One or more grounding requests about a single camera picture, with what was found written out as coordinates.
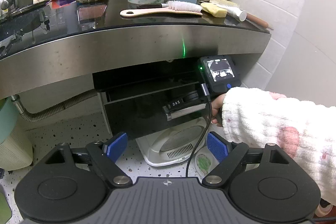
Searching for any white floor appliance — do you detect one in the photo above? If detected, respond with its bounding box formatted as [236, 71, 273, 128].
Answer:
[136, 119, 208, 167]

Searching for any wooden-handled white brush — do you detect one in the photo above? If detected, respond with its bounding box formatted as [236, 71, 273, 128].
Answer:
[120, 0, 204, 18]

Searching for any black sink counter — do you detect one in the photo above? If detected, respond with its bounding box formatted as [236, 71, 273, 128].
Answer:
[0, 0, 271, 100]

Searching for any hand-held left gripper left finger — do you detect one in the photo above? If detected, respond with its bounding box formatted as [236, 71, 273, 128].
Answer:
[39, 132, 133, 189]

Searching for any black drawer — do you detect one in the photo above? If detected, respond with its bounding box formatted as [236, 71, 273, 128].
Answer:
[93, 66, 211, 141]

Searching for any bristle brush with white handle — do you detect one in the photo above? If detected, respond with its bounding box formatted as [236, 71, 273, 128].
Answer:
[209, 0, 269, 29]

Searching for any corrugated metal hose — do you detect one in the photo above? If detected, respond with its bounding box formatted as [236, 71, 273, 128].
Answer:
[12, 89, 99, 124]

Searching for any black cable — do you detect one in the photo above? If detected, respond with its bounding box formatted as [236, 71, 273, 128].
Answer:
[185, 83, 213, 178]

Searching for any white mesh basket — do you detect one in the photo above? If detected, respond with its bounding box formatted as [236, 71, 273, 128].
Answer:
[0, 129, 34, 171]

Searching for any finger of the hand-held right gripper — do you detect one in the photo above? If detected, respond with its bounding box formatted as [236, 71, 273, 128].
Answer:
[163, 100, 190, 112]

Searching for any mint green bucket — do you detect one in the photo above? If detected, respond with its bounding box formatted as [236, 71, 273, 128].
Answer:
[0, 96, 20, 144]

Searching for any white tube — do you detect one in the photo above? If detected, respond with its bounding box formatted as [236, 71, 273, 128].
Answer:
[224, 5, 247, 22]

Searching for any yellow sponge block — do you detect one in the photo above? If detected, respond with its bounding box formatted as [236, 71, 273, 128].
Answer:
[201, 2, 228, 17]

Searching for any person's right hand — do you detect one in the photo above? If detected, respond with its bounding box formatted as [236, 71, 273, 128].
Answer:
[210, 94, 227, 127]

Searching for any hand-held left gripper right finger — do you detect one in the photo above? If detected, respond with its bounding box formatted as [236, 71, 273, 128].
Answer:
[202, 132, 296, 189]

